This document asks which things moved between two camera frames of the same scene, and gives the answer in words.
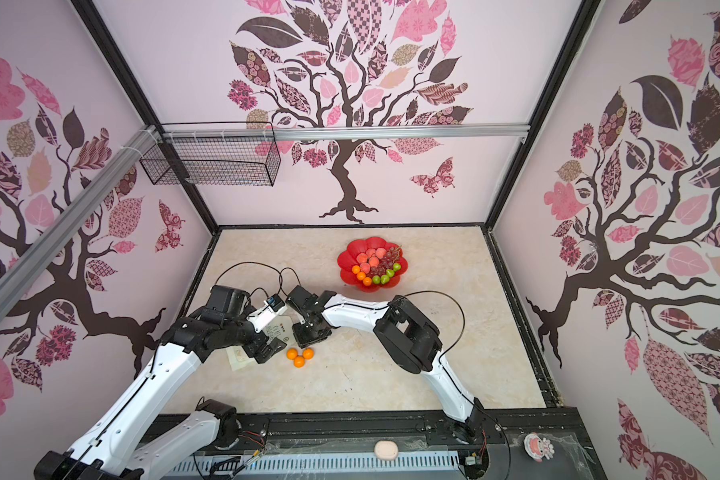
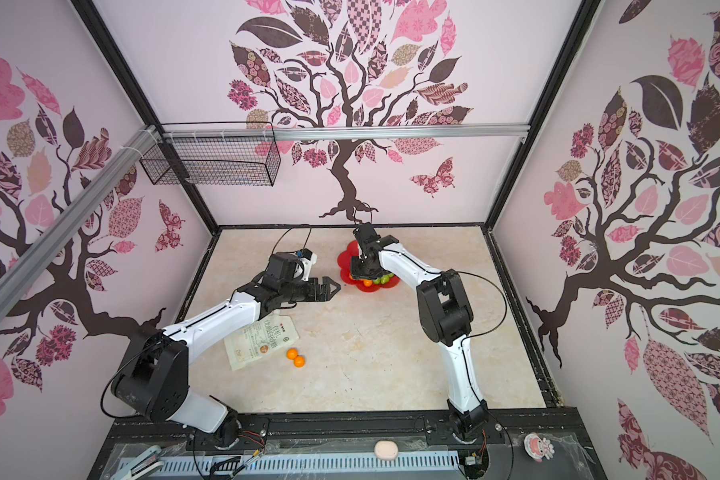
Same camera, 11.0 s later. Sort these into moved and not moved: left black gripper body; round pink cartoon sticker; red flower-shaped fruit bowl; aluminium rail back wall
Moved: left black gripper body
Not moved: round pink cartoon sticker; red flower-shaped fruit bowl; aluminium rail back wall
